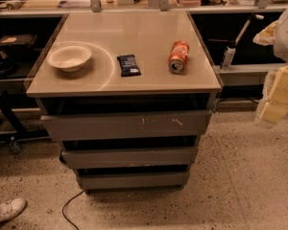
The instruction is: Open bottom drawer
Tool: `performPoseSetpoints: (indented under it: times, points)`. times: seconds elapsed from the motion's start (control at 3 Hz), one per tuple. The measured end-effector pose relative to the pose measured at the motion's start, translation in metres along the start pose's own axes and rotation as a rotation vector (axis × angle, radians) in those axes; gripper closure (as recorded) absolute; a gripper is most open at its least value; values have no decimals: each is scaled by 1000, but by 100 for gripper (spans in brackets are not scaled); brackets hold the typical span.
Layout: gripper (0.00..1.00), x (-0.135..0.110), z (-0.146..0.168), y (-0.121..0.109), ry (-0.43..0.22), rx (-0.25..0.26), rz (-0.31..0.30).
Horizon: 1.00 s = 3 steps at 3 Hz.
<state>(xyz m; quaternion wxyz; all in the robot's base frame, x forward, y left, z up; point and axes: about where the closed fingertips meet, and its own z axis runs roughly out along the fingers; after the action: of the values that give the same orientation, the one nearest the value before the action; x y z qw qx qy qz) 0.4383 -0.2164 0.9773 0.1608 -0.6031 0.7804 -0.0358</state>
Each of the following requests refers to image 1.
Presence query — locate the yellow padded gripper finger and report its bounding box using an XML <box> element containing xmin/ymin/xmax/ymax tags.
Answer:
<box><xmin>254</xmin><ymin>64</ymin><xmax>288</xmax><ymax>128</ymax></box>

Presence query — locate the grey bottom drawer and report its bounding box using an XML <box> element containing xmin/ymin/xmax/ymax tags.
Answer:
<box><xmin>77</xmin><ymin>172</ymin><xmax>189</xmax><ymax>190</ymax></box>

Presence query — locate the grey drawer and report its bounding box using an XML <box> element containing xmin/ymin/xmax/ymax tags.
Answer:
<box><xmin>41</xmin><ymin>110</ymin><xmax>212</xmax><ymax>141</ymax></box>
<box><xmin>77</xmin><ymin>172</ymin><xmax>189</xmax><ymax>190</ymax></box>
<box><xmin>62</xmin><ymin>147</ymin><xmax>198</xmax><ymax>169</ymax></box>

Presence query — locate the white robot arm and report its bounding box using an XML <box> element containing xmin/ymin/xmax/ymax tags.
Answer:
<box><xmin>252</xmin><ymin>8</ymin><xmax>288</xmax><ymax>128</ymax></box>

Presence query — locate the grey top drawer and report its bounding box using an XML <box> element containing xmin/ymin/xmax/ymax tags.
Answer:
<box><xmin>41</xmin><ymin>110</ymin><xmax>212</xmax><ymax>141</ymax></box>

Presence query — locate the grey drawer cabinet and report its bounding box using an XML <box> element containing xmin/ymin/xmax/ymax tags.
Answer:
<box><xmin>25</xmin><ymin>10</ymin><xmax>223</xmax><ymax>196</ymax></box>

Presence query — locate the grey middle drawer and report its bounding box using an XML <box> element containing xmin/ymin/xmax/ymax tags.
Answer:
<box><xmin>62</xmin><ymin>147</ymin><xmax>198</xmax><ymax>169</ymax></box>

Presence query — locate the orange soda can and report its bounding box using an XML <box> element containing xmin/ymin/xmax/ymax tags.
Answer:
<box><xmin>168</xmin><ymin>40</ymin><xmax>189</xmax><ymax>74</ymax></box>

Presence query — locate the dark blue snack bar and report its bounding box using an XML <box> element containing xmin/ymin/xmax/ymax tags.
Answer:
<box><xmin>117</xmin><ymin>55</ymin><xmax>141</xmax><ymax>77</ymax></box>

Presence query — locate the white paper bowl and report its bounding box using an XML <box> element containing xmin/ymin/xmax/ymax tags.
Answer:
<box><xmin>47</xmin><ymin>44</ymin><xmax>92</xmax><ymax>72</ymax></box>

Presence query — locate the black chair left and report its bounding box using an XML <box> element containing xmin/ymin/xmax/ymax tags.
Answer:
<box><xmin>0</xmin><ymin>33</ymin><xmax>37</xmax><ymax>155</ymax></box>

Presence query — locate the white sneaker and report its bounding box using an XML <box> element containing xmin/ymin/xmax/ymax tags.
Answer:
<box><xmin>0</xmin><ymin>197</ymin><xmax>27</xmax><ymax>223</ymax></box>

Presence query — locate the black floor cable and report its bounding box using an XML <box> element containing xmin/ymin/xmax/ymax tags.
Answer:
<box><xmin>61</xmin><ymin>190</ymin><xmax>85</xmax><ymax>230</ymax></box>

